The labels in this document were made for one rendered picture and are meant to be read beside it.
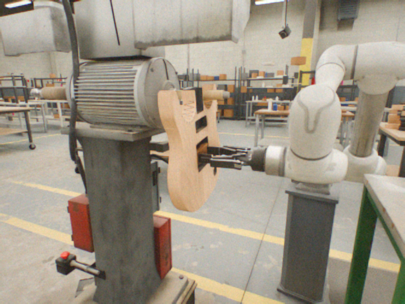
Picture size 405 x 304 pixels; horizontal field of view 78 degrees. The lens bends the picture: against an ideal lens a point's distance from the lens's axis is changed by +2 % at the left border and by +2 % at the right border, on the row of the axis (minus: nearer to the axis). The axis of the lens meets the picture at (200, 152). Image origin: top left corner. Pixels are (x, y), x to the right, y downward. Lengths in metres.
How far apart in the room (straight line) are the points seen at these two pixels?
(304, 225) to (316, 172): 0.93
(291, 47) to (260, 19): 1.86
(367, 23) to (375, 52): 11.00
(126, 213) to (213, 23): 0.76
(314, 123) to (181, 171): 0.36
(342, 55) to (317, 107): 0.57
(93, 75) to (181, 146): 0.47
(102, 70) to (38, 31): 0.27
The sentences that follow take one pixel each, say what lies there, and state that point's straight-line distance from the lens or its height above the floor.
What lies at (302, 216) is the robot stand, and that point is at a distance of 1.60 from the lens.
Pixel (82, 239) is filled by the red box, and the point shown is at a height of 0.61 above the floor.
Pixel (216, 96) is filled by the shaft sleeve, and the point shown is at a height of 1.25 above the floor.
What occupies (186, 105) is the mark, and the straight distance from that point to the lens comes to 0.78.
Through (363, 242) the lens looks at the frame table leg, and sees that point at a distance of 1.29.
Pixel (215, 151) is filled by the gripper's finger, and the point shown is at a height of 1.06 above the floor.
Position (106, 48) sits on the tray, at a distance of 1.00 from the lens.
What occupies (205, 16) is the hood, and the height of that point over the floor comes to 1.45.
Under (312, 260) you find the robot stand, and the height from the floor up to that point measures 0.29.
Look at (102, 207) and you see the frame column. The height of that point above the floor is 0.79.
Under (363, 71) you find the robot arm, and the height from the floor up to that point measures 1.33.
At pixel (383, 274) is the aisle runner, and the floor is 0.00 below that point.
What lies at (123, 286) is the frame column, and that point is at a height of 0.43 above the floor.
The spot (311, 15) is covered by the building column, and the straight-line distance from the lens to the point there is 7.88.
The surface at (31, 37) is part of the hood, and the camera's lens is 1.19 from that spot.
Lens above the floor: 1.27
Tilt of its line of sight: 14 degrees down
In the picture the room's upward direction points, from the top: straight up
